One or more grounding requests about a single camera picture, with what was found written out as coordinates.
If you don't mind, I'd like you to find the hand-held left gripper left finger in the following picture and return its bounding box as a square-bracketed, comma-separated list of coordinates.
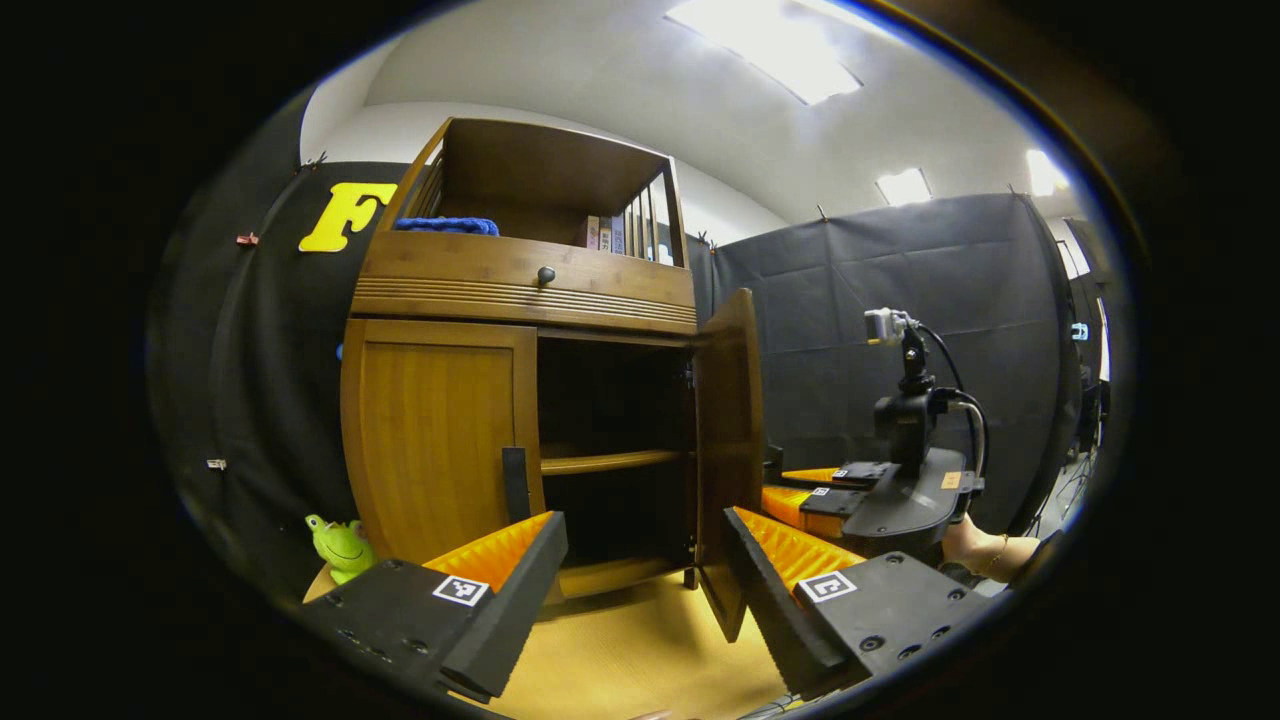
[300, 510, 571, 701]

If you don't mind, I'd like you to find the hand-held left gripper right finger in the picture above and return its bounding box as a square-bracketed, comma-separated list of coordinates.
[722, 505, 1011, 701]

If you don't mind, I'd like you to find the wooden shoe cabinet door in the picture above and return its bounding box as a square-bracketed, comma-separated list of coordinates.
[693, 288, 766, 643]
[340, 318, 546, 566]

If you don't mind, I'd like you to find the wooden double-door shoe cabinet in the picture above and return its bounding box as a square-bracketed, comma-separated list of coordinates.
[338, 117, 766, 643]

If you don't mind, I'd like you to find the wooden cabinet drawer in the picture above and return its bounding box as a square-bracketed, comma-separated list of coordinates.
[352, 232, 698, 336]

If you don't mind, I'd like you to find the black backdrop cloth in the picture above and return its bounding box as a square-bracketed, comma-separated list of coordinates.
[148, 95, 1086, 601]

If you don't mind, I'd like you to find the wooden inner shelf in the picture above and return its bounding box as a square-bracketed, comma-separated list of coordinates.
[540, 449, 691, 476]

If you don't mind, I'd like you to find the green frog plush toy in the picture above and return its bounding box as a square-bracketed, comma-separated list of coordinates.
[305, 514, 378, 586]

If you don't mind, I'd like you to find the blue cloth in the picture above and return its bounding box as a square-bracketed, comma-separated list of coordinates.
[393, 216, 500, 237]

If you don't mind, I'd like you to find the black door handle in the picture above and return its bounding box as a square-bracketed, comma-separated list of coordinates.
[502, 447, 531, 524]

